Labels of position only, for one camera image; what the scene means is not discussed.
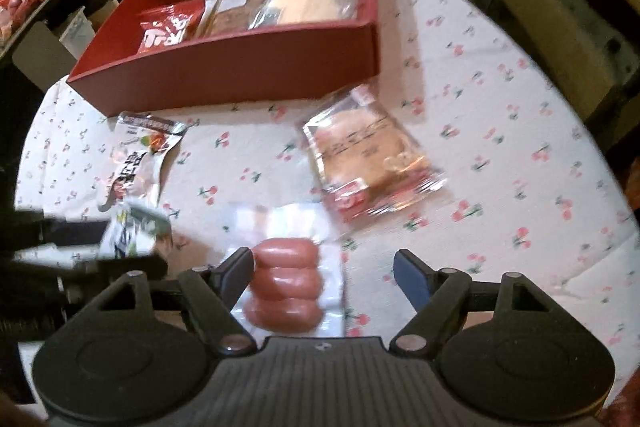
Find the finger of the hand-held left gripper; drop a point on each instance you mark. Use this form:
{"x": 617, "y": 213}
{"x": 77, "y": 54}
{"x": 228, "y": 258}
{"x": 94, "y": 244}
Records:
{"x": 120, "y": 267}
{"x": 75, "y": 232}

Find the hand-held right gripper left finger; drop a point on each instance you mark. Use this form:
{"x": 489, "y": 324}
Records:
{"x": 240, "y": 268}

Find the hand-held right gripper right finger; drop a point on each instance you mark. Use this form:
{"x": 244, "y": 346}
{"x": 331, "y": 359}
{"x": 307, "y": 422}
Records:
{"x": 410, "y": 279}

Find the white black print snack packet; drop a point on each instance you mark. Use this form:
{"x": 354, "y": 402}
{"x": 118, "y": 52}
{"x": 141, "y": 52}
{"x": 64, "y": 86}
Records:
{"x": 132, "y": 232}
{"x": 140, "y": 157}

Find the pink sausage packet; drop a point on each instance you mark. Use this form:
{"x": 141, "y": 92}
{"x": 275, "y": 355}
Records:
{"x": 285, "y": 287}

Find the red cardboard box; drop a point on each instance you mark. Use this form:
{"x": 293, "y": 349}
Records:
{"x": 250, "y": 67}

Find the bread packet with red trim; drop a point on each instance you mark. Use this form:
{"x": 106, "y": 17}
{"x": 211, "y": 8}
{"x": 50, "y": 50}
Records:
{"x": 370, "y": 157}

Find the dark coffee table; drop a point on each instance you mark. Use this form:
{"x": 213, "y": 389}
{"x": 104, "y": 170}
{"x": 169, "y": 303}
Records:
{"x": 45, "y": 52}

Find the white plastic bin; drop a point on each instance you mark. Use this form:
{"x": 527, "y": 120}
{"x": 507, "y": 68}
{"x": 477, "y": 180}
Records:
{"x": 75, "y": 32}

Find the red snack packet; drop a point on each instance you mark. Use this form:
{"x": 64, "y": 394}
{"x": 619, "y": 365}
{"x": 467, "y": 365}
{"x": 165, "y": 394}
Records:
{"x": 167, "y": 29}

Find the open cardboard box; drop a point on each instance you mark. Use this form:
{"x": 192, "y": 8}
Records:
{"x": 112, "y": 7}

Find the red fruit packets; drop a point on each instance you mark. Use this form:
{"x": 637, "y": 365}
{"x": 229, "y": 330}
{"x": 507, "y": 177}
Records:
{"x": 17, "y": 2}

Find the brown snack clear packet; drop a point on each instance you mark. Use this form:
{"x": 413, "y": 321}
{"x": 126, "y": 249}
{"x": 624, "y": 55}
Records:
{"x": 232, "y": 9}

